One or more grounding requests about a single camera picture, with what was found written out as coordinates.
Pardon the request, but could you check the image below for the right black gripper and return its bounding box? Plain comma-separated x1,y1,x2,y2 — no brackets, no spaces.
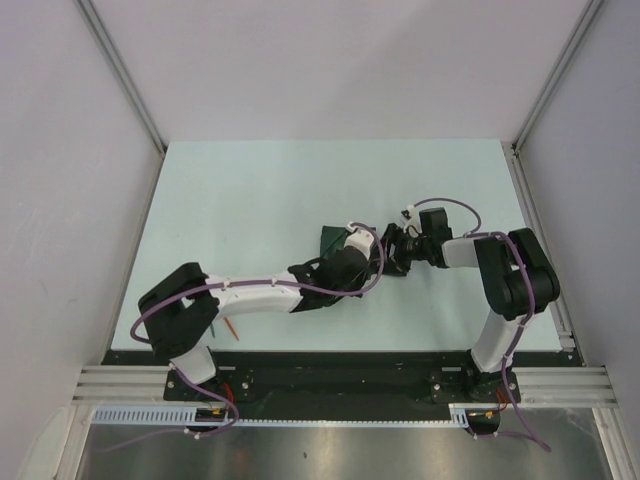
368,223,431,277

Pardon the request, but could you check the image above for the dark green cloth napkin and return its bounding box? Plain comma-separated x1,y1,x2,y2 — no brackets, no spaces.
316,226,380,279

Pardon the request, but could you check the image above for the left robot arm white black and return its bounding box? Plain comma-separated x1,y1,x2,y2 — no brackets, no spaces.
130,246,386,400

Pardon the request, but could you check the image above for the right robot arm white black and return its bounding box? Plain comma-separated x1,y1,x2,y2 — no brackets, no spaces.
382,207,560,402

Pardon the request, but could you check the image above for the orange plastic fork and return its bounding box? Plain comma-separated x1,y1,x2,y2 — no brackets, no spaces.
223,317,240,342

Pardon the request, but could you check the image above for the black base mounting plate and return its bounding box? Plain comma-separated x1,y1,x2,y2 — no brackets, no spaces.
102,349,586,421

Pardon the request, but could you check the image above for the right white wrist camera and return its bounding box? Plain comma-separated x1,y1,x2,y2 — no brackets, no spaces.
401,204,422,238

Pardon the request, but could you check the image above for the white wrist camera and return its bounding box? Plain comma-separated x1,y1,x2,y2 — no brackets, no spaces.
401,204,422,238
344,222,376,260

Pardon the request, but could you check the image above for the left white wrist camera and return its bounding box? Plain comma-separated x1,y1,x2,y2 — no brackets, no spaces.
344,222,376,260

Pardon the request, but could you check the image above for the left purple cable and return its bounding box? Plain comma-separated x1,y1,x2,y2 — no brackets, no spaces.
97,220,387,451

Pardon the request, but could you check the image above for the right aluminium table rail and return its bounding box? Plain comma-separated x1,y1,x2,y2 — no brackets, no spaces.
501,142,581,352

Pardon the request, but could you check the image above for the front aluminium extrusion rail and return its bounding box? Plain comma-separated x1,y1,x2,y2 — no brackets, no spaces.
72,366,618,408

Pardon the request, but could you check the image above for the white slotted cable duct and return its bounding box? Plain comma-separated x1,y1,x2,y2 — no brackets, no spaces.
92,405,497,430

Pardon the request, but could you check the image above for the right aluminium frame post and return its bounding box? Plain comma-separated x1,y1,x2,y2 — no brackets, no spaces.
511,0,608,153

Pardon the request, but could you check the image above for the aluminium frame post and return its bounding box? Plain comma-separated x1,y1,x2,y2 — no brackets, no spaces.
511,0,608,153
73,0,168,158

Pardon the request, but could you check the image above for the left aluminium frame post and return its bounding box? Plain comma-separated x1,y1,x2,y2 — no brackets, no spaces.
73,0,168,158

